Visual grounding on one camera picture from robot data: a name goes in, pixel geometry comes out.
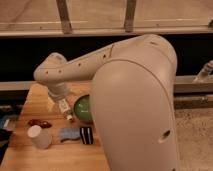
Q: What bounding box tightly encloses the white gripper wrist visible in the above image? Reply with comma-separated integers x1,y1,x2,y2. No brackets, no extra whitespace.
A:
47,83,70,101

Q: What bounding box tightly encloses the white ceramic cup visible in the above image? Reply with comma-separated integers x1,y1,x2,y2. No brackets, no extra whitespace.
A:
27,125,52,149

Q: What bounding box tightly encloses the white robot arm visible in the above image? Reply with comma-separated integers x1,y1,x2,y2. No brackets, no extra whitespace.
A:
34,34,180,171

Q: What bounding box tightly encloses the green ceramic bowl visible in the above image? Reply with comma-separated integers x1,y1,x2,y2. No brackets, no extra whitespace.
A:
74,95,93,123

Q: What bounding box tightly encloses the black white striped eraser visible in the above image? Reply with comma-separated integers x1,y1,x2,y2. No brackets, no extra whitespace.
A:
80,127,94,144

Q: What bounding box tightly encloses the white tube with label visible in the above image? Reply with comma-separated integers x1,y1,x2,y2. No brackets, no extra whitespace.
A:
58,99,73,121

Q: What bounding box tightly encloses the red brown chili pepper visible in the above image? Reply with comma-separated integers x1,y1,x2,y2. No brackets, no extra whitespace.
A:
28,119,52,128

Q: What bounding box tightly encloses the blue sponge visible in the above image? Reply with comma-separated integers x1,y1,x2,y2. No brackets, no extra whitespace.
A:
59,127,81,142

